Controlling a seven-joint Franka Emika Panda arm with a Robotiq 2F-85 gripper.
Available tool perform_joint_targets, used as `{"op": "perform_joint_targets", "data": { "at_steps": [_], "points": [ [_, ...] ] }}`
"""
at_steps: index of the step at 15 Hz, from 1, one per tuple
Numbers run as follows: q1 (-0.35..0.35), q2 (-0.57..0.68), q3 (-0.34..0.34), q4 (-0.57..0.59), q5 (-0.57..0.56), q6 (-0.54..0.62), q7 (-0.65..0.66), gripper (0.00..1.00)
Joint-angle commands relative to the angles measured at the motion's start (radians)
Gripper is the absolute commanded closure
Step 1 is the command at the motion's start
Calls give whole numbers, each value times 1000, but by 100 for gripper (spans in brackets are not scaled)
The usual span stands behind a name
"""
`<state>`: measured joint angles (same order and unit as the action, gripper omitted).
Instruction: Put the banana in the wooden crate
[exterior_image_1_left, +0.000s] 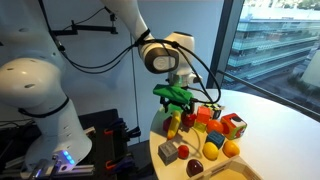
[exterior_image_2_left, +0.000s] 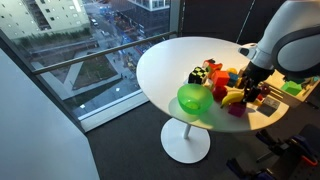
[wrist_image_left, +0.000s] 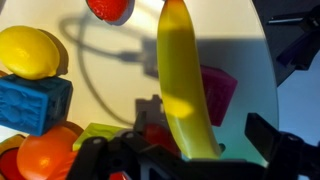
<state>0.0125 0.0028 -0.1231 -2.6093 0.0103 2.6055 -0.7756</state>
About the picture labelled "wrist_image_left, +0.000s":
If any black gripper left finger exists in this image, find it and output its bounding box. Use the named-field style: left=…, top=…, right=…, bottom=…
left=66, top=111, right=151, bottom=180

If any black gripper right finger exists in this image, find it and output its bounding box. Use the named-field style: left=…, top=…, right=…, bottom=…
left=244, top=112, right=320, bottom=180

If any yellow banana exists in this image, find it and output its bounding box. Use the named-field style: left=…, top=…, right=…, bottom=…
left=156, top=0, right=223, bottom=160

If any orange cube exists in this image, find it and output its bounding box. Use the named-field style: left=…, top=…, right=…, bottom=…
left=108, top=170, right=133, bottom=180

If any yellow-green cube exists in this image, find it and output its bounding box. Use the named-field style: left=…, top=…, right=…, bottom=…
left=72, top=122, right=126, bottom=152

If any orange-red round fruit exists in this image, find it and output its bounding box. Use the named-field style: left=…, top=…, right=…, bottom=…
left=16, top=125, right=80, bottom=180

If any red apple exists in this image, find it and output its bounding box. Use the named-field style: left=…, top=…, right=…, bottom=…
left=143, top=123, right=181, bottom=158

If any blue cube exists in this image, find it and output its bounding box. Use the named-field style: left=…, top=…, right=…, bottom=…
left=0, top=73, right=74, bottom=137

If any magenta cube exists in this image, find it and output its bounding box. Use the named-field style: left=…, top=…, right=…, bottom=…
left=199, top=64, right=239, bottom=128

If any yellow lemon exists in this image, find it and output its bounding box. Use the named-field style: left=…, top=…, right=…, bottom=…
left=0, top=25, right=61, bottom=81

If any red strawberry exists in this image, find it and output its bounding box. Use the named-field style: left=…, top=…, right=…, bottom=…
left=85, top=0, right=130, bottom=23

